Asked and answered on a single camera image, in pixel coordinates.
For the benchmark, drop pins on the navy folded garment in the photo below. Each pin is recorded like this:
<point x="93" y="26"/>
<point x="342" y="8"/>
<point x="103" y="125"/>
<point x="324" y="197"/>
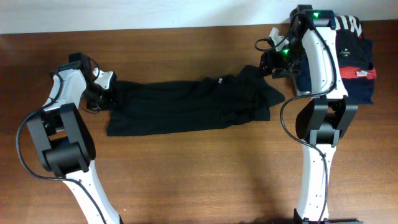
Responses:
<point x="361" y="89"/>

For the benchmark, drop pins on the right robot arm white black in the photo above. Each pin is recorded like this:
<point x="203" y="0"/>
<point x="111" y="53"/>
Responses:
<point x="325" y="119"/>

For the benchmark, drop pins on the red folded garment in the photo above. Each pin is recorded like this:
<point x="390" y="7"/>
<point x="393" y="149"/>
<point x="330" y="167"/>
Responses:
<point x="355" y="72"/>

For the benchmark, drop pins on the black t-shirt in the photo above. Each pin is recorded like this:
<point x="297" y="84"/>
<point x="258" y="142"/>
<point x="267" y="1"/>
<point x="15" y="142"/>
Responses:
<point x="143" y="109"/>

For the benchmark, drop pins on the grey folded garment bottom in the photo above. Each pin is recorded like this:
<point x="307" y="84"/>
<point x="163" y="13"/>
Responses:
<point x="298" y="92"/>

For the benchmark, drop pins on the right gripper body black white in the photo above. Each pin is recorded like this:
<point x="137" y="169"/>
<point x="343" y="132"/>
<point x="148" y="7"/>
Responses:
<point x="284" y="61"/>

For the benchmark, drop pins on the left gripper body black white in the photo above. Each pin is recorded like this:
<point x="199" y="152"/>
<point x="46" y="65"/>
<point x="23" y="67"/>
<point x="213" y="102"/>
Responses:
<point x="99" y="96"/>

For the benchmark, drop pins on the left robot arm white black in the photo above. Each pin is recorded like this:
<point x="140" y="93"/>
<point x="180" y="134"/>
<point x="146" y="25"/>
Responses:
<point x="64" y="144"/>

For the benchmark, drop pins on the black folded printed shirt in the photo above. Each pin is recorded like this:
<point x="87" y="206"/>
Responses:
<point x="352" y="49"/>

